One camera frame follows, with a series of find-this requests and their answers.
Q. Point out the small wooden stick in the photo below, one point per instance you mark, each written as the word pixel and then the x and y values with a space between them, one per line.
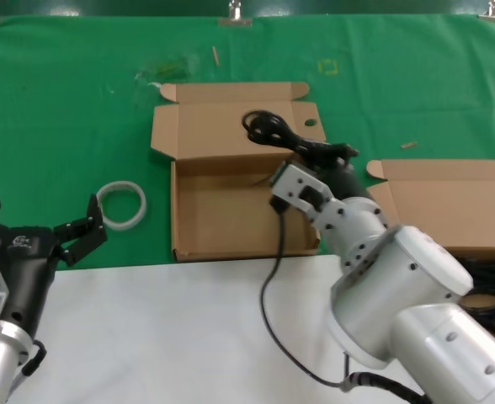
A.
pixel 215 55

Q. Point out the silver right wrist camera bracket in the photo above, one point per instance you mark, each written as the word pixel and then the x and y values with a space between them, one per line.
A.
pixel 298 185

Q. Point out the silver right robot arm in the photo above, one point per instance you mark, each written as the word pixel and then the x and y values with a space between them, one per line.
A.
pixel 399 294

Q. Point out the clear plastic bag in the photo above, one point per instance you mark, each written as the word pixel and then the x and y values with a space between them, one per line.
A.
pixel 167 69

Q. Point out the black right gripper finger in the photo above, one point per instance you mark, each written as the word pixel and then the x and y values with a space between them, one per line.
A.
pixel 317 162
pixel 346 152

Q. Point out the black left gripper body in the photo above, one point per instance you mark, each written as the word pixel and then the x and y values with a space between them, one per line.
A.
pixel 28 269

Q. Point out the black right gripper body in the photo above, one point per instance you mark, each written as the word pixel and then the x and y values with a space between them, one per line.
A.
pixel 344 181

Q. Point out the open cardboard box with hole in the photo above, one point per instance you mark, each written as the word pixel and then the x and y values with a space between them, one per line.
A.
pixel 214 126

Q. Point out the green table cloth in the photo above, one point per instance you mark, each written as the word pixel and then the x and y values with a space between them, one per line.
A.
pixel 62 105

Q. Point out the small wood scrap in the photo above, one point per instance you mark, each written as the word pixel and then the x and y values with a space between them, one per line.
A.
pixel 408 145

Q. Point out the silver binder clip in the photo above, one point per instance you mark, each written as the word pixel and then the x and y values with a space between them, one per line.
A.
pixel 493 16
pixel 235 21

